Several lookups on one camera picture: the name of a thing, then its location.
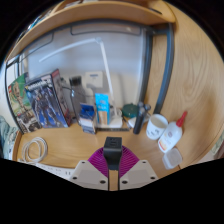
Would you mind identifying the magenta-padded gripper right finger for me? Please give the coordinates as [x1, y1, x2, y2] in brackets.
[118, 145, 159, 191]

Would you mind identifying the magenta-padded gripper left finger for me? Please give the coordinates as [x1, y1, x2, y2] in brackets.
[68, 145, 110, 192]

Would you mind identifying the black charger block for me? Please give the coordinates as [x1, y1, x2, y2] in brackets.
[103, 136, 123, 172]

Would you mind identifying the small clear plastic container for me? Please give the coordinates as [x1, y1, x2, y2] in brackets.
[161, 146, 184, 171]

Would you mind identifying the white mug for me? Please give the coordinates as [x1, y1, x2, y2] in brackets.
[145, 113, 170, 141]

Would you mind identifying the white glue bottle red cap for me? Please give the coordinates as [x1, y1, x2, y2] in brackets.
[157, 110, 189, 155]

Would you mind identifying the black ruler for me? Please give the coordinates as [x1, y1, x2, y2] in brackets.
[96, 126, 131, 133]

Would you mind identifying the flat white case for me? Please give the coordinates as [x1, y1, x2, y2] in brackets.
[127, 114, 151, 130]

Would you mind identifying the black electric shaver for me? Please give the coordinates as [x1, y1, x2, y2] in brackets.
[132, 101, 152, 136]

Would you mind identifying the small blue and white box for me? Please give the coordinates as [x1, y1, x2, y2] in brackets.
[78, 102, 99, 135]

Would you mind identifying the tall light blue carton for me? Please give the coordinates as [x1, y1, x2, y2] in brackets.
[94, 92, 111, 127]

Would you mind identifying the clear bottle with dark cap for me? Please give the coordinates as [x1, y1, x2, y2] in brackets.
[68, 75, 89, 126]

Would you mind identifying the blue robot model box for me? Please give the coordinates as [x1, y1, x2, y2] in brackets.
[24, 68, 73, 130]

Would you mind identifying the bed with grey-green bedding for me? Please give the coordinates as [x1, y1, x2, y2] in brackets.
[0, 114, 18, 160]

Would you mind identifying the white box with blue label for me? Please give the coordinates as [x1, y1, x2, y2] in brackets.
[83, 70, 105, 91]

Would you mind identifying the green figure toy box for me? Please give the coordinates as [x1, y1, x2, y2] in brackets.
[7, 72, 43, 135]

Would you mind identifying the white desk lamp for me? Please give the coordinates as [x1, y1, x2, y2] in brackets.
[38, 36, 125, 130]

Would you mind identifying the wooden shelf unit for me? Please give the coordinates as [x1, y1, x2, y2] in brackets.
[4, 0, 177, 63]

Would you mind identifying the white coiled power cable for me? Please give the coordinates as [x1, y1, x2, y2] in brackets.
[21, 136, 49, 165]

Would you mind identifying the dark metal desk frame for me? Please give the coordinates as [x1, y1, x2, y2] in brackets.
[3, 20, 176, 133]

